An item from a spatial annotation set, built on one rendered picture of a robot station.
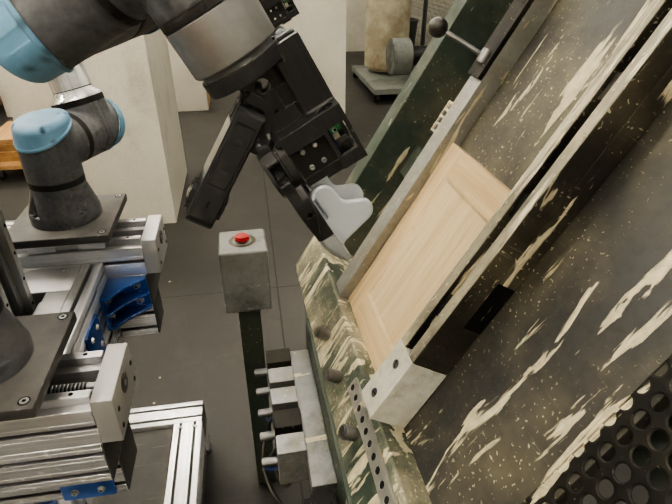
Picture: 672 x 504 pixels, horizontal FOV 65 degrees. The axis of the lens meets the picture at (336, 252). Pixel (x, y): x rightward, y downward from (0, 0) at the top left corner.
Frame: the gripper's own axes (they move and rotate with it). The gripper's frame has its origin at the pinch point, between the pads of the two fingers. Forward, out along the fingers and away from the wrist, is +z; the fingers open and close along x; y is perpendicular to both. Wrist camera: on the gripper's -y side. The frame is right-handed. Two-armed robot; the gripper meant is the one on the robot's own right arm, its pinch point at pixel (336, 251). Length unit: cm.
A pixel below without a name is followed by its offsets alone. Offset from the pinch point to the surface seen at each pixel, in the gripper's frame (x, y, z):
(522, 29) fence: 48, 47, 9
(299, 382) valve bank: 43, -27, 49
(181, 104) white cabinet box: 547, -97, 67
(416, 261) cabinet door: 36.6, 8.6, 32.8
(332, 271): 61, -9, 41
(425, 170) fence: 50, 20, 24
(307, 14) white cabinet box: 421, 53, 42
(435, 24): 55, 35, 2
